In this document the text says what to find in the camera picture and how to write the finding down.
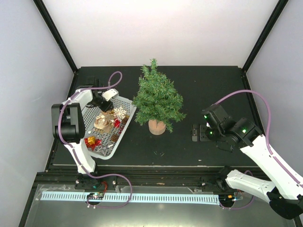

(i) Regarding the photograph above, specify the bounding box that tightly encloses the white plastic basket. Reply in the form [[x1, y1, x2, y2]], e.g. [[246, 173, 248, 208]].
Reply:
[[83, 96, 136, 160]]

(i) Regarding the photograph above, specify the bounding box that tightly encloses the small green christmas tree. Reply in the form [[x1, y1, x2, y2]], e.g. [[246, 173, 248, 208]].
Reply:
[[132, 58, 186, 133]]

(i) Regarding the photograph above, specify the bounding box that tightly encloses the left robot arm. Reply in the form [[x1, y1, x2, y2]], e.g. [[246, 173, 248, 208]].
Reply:
[[51, 79, 121, 189]]

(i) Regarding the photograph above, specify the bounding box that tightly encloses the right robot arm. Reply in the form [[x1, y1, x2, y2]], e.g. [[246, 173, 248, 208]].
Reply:
[[193, 104, 303, 219]]

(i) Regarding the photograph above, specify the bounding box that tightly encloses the beige burlap sack ornament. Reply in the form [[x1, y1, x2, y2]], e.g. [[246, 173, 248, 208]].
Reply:
[[94, 111, 114, 133]]

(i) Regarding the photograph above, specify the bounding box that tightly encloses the white snowflake ornament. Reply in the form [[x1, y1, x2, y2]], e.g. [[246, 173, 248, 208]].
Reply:
[[113, 106, 127, 120]]

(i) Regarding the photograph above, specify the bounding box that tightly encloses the red santa ornament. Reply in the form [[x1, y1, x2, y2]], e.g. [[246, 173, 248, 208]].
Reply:
[[114, 118, 122, 128]]

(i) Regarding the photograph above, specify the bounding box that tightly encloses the brown pine cone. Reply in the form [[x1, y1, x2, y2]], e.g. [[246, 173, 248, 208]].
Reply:
[[110, 134, 119, 143], [121, 117, 128, 125]]

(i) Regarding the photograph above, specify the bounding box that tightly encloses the red gold gift ornament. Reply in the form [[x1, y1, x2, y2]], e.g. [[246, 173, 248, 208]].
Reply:
[[84, 136, 102, 151]]

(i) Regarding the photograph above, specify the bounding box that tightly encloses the silver star ornament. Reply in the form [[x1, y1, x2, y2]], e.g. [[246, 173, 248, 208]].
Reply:
[[96, 142, 114, 157]]

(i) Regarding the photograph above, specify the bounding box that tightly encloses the right circuit board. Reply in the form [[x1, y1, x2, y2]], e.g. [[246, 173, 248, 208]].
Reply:
[[220, 191, 244, 201]]

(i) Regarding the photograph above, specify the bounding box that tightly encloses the circuit board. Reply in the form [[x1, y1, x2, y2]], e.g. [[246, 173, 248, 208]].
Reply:
[[87, 192, 105, 200], [220, 191, 244, 201]]

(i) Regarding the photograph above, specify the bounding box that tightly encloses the left circuit board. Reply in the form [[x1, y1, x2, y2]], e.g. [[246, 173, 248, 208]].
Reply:
[[87, 192, 105, 200]]

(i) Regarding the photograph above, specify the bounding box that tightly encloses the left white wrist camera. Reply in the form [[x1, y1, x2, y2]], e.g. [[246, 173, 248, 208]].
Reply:
[[102, 88, 119, 102]]

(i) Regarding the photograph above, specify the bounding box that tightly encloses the white slotted cable duct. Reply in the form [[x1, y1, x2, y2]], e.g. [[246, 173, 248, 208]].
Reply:
[[40, 192, 220, 205]]

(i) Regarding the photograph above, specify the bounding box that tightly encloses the left black frame post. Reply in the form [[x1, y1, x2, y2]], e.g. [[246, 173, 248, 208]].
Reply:
[[33, 0, 78, 73]]

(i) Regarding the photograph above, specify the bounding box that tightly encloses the black frame post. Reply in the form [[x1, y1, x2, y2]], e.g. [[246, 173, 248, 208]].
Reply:
[[33, 0, 78, 73], [241, 0, 290, 72]]

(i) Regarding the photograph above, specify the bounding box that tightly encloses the right black frame post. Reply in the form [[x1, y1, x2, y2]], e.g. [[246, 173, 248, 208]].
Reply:
[[241, 0, 290, 72]]

